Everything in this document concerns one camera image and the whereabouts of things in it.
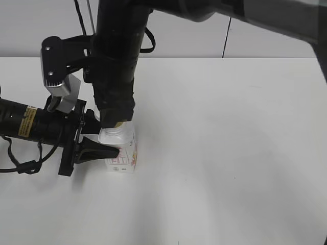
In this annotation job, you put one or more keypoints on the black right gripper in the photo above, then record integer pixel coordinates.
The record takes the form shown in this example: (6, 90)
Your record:
(111, 72)

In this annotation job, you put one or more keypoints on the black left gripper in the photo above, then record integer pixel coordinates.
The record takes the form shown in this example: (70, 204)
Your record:
(59, 130)

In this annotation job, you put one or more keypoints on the white yili changqing bottle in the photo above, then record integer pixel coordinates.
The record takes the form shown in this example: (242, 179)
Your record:
(124, 139)

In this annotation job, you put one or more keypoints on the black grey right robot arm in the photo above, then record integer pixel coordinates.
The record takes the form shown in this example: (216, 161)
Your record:
(121, 26)

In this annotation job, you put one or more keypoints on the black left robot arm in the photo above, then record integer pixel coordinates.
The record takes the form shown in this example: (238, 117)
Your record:
(18, 121)

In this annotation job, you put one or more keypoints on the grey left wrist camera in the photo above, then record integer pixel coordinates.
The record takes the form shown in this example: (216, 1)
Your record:
(67, 95)

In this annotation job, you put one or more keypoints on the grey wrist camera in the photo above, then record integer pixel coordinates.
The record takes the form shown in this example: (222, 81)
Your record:
(62, 57)
(67, 95)

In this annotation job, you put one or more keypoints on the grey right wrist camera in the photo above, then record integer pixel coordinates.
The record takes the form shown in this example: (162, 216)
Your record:
(62, 57)

